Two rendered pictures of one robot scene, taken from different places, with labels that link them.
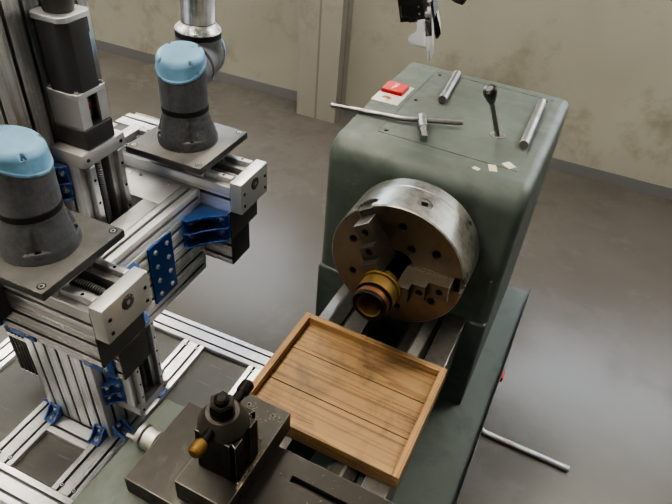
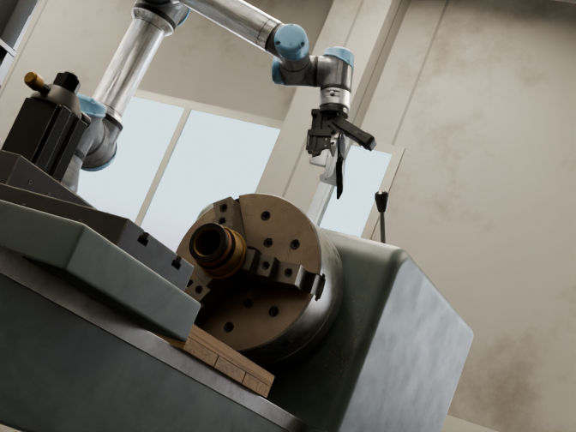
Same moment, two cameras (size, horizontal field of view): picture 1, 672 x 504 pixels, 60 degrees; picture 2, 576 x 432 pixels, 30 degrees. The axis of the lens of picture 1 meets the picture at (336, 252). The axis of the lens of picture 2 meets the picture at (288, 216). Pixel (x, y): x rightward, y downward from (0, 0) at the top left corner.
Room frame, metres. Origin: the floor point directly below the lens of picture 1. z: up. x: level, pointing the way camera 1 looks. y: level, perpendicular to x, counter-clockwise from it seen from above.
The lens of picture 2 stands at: (-0.95, -0.42, 0.72)
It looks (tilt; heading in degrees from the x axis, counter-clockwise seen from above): 14 degrees up; 7
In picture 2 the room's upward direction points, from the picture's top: 22 degrees clockwise
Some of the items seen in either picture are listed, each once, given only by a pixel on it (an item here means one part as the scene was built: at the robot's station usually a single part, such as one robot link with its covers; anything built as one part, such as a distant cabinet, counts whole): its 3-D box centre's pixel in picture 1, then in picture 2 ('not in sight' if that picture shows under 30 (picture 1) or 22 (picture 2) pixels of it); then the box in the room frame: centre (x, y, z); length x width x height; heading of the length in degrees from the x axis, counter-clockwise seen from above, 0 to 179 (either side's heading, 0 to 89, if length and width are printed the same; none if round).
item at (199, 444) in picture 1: (202, 442); (38, 84); (0.49, 0.17, 1.14); 0.04 x 0.02 x 0.02; 157
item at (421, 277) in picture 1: (429, 285); (279, 273); (0.94, -0.21, 1.09); 0.12 x 0.11 x 0.05; 67
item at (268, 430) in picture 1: (236, 453); (30, 192); (0.56, 0.14, 1.00); 0.20 x 0.10 x 0.05; 157
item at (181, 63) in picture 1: (183, 75); (74, 122); (1.35, 0.41, 1.33); 0.13 x 0.12 x 0.14; 177
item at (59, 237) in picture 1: (34, 221); not in sight; (0.88, 0.58, 1.21); 0.15 x 0.15 x 0.10
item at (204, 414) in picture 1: (222, 416); (58, 101); (0.54, 0.15, 1.14); 0.08 x 0.08 x 0.03
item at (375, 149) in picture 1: (446, 179); (317, 345); (1.43, -0.29, 1.06); 0.59 x 0.48 x 0.39; 157
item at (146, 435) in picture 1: (144, 435); not in sight; (0.61, 0.32, 0.95); 0.07 x 0.04 x 0.04; 67
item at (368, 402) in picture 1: (345, 390); (143, 333); (0.80, -0.05, 0.89); 0.36 x 0.30 x 0.04; 67
